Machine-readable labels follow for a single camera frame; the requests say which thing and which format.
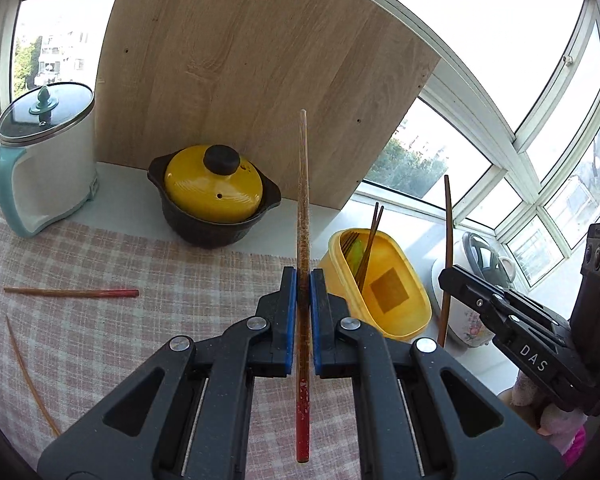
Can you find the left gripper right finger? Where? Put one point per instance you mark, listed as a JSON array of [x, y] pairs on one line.
[[419, 413]]

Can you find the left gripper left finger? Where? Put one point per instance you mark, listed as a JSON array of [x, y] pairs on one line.
[[185, 412]]

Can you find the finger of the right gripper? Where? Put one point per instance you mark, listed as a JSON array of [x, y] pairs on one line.
[[520, 325]]

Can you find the wooden chopstick two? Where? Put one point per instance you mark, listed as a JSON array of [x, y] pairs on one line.
[[303, 302]]

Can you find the red chopstick horizontal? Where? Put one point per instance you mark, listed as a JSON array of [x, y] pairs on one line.
[[74, 293]]

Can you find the wooden chopstick three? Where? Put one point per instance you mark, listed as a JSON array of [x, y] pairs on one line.
[[449, 227]]

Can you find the long curved wooden chopstick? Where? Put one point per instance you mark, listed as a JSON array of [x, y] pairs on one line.
[[29, 382]]

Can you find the green plastic utensil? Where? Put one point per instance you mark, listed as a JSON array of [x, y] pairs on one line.
[[355, 255]]

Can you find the steel fork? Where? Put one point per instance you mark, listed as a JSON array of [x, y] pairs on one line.
[[347, 241]]

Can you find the wooden chopstick four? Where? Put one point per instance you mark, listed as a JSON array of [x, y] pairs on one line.
[[362, 268]]

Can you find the gloved right hand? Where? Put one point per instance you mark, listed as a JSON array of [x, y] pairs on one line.
[[565, 430]]

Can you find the white floral rice cooker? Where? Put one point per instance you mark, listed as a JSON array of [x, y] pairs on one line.
[[478, 257]]

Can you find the yellow plastic utensil container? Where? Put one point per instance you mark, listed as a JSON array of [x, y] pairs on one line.
[[393, 298]]

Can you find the pink plaid cloth mat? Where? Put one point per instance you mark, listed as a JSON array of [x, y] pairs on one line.
[[78, 349]]

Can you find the black pot yellow lid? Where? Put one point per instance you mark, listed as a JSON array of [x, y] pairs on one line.
[[212, 196]]

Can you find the wooden board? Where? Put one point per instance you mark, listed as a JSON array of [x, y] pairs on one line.
[[264, 77]]

